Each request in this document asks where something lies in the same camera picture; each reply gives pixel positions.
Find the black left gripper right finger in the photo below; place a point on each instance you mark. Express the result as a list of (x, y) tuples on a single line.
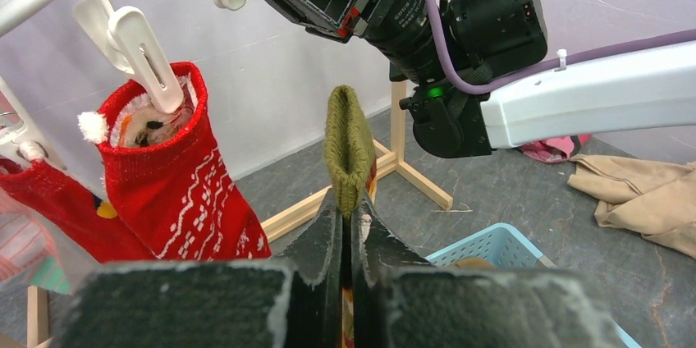
[(374, 251)]

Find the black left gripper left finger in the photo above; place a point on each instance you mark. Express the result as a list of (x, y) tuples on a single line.
[(314, 312)]

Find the green striped sock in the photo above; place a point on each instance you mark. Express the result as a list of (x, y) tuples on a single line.
[(351, 161)]

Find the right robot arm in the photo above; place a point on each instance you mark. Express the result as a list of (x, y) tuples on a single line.
[(483, 80)]

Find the white hanger clip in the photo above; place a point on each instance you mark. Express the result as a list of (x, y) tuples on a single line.
[(126, 39)]

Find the light blue plastic basket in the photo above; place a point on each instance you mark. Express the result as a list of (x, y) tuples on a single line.
[(496, 289)]

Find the red snowflake sock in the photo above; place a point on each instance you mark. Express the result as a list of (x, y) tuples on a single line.
[(165, 175)]

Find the pink camouflage bag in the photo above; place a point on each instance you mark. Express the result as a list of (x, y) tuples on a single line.
[(554, 150)]

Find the plain red sock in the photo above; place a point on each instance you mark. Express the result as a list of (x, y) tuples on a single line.
[(88, 220)]

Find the beige cloth on floor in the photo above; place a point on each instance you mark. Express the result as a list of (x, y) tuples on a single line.
[(651, 198)]

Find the pink patterned sock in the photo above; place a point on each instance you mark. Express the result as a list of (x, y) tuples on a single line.
[(28, 253)]

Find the wooden rack frame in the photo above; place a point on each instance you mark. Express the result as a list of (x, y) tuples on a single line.
[(388, 160)]

